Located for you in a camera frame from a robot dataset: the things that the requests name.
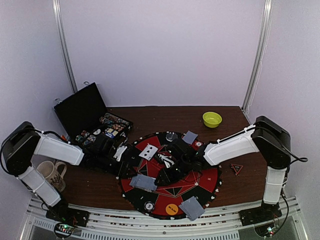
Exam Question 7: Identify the middle row poker chips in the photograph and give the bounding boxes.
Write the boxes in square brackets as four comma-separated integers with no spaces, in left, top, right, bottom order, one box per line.
[75,130,97,146]

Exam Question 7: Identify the black poker chip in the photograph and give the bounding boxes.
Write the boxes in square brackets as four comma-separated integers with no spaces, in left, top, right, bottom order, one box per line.
[143,201,155,212]

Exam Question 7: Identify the right aluminium corner post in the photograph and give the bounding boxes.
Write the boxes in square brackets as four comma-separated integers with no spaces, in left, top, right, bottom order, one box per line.
[242,0,274,116]

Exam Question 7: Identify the orange big blind button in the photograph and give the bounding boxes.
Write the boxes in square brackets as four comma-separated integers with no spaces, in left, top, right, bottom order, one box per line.
[165,203,179,216]

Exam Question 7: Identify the grey playing card deck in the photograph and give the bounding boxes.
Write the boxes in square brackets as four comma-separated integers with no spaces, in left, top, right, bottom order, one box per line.
[129,174,157,192]

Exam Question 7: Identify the three of spades card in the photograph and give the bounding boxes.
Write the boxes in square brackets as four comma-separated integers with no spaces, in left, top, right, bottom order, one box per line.
[138,144,158,161]

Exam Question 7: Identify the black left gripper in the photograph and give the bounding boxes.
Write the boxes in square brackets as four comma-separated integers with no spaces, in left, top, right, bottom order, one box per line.
[96,153,138,179]

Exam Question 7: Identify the white dealer button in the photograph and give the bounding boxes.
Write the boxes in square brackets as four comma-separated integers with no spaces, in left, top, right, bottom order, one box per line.
[93,129,101,135]

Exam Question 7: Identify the blue texas holdem card box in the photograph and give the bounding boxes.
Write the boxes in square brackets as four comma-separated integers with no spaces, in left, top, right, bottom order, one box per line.
[103,128,119,139]

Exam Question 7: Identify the red five poker chip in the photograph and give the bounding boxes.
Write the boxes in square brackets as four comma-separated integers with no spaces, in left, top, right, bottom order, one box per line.
[195,141,203,148]

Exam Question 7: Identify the white ceramic mug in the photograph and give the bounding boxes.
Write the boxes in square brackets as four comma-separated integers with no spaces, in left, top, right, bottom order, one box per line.
[37,160,67,193]

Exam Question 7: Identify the aluminium corner post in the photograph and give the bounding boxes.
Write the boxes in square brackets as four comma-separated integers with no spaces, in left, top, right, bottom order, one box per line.
[52,0,78,93]
[242,0,274,116]

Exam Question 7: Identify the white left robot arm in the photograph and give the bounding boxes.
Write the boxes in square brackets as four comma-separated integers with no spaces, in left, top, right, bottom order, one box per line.
[0,144,133,212]

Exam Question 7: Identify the green plastic bowl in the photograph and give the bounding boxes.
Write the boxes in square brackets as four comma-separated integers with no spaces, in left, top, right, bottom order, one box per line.
[202,111,223,128]

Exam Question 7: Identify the dealt blue-backed playing cards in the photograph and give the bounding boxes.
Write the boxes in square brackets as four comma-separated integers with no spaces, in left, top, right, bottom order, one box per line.
[179,196,205,221]

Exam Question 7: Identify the round red black poker mat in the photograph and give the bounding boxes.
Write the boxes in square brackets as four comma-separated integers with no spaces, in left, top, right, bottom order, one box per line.
[119,131,222,220]

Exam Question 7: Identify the top row poker chips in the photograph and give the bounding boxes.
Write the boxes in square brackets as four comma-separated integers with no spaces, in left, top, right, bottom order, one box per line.
[99,112,133,131]

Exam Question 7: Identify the row poker chips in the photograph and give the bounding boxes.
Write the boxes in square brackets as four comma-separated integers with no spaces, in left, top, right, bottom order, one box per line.
[99,112,133,131]
[75,130,97,146]

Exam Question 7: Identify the red black triangle token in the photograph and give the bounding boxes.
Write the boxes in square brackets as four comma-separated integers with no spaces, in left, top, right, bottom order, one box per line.
[230,163,244,176]

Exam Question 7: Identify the black poker chip case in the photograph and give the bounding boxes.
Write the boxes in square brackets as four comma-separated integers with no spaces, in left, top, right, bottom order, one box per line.
[53,83,133,148]

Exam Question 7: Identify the left aluminium corner post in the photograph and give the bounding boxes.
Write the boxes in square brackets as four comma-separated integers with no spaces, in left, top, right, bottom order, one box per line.
[52,0,78,93]

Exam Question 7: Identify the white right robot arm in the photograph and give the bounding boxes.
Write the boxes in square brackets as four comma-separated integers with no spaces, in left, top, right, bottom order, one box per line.
[155,115,291,221]

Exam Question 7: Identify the aluminium front rail frame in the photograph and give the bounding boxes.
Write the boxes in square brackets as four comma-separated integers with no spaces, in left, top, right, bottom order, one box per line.
[19,196,308,240]

